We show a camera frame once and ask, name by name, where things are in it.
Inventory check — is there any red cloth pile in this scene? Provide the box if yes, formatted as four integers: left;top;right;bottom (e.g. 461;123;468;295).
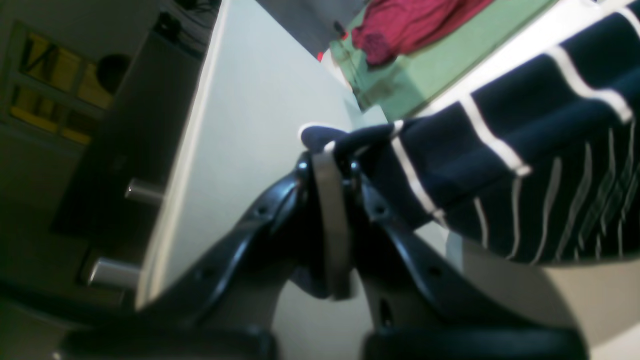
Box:
350;0;493;66

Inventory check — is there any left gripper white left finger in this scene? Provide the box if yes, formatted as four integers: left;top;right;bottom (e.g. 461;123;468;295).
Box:
138;155;313;330

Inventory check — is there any yellow framed shelf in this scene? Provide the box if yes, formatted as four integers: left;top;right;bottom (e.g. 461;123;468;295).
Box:
1;21;115;148

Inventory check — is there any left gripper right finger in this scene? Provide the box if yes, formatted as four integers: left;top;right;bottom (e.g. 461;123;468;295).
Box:
348;160;537;331

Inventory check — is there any green table surface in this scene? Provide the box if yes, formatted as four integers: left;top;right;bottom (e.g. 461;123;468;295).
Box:
329;0;555;120

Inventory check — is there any navy white striped t-shirt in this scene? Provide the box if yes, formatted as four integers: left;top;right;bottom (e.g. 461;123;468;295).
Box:
300;1;640;265

